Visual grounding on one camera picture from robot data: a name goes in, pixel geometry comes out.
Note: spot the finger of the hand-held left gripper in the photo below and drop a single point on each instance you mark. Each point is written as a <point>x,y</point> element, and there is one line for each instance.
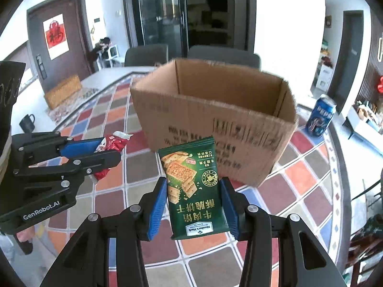
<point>98,160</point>
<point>79,149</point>

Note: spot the grey dining chair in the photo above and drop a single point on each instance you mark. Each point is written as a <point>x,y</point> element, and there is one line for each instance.
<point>224,55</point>
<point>146,55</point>

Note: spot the patterned placemat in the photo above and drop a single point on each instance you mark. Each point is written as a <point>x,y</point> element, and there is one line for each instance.
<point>86,95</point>

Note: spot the red snack packet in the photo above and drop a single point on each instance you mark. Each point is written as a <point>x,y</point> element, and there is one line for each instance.
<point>115,145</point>

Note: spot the gold wall ornament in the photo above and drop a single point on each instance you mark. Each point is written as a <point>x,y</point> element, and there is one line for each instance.
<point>380,47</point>

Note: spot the dark interior door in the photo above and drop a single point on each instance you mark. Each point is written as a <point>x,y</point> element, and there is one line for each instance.
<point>345,53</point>

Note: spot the green cracker packet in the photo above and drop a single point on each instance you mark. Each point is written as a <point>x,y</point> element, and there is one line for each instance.
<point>191,185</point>

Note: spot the red balloon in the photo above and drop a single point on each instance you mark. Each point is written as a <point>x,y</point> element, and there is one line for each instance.
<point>380,84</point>

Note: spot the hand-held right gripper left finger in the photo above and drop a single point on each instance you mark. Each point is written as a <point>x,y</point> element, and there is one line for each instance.
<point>157,212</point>

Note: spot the blue soda can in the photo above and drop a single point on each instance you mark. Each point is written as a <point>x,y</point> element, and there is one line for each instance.
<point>320,116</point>

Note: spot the small picture frame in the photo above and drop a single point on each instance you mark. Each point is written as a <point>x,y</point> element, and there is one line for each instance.
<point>328,21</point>

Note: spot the yellow woven box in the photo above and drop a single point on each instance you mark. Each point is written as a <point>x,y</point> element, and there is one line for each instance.
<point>62,92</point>

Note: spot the white low cabinet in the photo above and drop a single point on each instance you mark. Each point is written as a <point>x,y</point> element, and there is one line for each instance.
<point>365,128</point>

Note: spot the brown cardboard box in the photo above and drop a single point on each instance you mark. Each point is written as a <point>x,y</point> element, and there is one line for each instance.
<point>185,110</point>

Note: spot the brown entrance door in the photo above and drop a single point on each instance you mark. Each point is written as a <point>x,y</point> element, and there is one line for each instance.
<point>77,53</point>

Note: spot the dark bag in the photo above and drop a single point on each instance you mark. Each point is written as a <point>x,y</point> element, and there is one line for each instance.
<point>100,49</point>

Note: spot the black mug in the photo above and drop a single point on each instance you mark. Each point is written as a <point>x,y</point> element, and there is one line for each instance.
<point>26,124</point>

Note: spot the multicoloured checked tablecloth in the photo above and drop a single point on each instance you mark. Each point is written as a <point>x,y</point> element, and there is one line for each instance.
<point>143,167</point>

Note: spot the person's left hand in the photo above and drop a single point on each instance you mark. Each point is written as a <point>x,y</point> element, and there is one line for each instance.
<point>26,235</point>

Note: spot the dark chair with clothes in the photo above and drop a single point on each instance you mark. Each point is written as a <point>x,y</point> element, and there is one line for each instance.
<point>366,242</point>

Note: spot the white storage box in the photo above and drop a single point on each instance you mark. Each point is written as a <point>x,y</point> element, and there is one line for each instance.
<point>324,79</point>

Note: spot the white and red door poster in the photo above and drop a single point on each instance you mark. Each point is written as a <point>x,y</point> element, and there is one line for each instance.
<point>56,36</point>

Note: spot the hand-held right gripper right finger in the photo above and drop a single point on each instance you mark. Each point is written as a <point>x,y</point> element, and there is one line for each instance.
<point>229,209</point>

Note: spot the small white appliance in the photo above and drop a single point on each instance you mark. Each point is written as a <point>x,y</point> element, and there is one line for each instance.
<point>113,51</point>

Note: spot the black framed glass door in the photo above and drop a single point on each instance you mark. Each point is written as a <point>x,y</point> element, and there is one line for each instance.
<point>158,12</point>

